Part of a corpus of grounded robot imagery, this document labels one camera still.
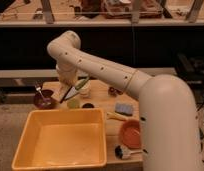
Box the small dark round object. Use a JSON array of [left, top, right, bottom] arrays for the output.
[[82, 103, 94, 108]]

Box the green round lid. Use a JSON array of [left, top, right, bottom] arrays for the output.
[[67, 98, 80, 109]]

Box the orange bowl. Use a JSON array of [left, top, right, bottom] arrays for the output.
[[119, 120, 141, 149]]

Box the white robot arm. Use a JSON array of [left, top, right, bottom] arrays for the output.
[[47, 31, 203, 171]]

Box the dark small toy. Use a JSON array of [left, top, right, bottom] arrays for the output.
[[108, 87, 122, 96]]

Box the white cup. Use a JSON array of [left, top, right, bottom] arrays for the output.
[[79, 82, 90, 98]]

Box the wooden block eraser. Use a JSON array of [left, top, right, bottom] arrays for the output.
[[60, 86, 78, 102]]

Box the yellow plastic bin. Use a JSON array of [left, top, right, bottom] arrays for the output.
[[12, 108, 107, 171]]

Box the green vegetable toy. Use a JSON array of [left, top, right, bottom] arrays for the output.
[[75, 77, 90, 91]]

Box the black dish brush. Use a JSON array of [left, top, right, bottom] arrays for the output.
[[115, 145, 141, 160]]

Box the purple bowl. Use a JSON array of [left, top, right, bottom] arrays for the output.
[[33, 89, 56, 109]]

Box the yellow banana toy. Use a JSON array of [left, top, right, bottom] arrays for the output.
[[107, 112, 127, 121]]

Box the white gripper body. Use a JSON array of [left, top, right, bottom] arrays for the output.
[[56, 64, 77, 85]]

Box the blue sponge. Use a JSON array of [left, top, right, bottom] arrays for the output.
[[115, 103, 134, 116]]

